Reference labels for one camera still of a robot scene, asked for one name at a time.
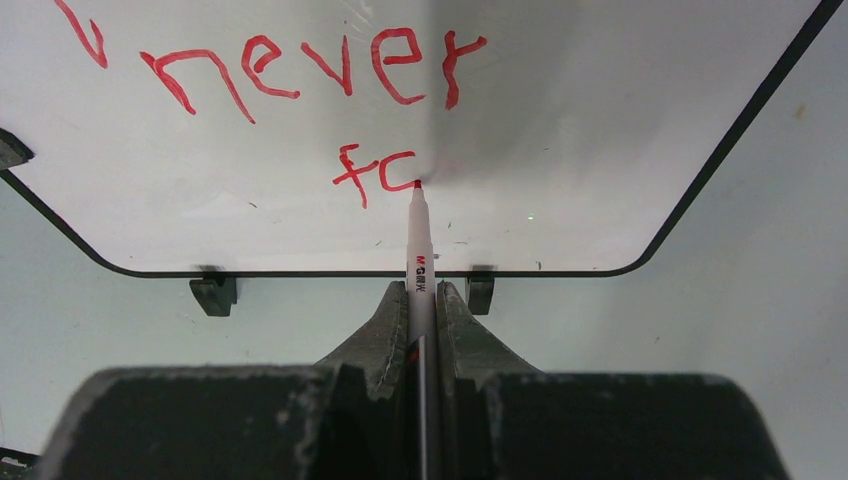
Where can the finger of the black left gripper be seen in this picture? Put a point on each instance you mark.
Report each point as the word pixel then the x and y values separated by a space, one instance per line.
pixel 13 151

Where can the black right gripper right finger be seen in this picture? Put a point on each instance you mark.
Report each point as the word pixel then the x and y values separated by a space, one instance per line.
pixel 505 419

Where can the red whiteboard marker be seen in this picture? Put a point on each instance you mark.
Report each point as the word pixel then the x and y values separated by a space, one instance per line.
pixel 423 350

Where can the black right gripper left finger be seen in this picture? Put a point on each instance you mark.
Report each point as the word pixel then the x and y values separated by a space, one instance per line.
pixel 340 418

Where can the white whiteboard black frame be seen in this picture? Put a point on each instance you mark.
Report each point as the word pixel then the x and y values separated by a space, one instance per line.
pixel 215 140

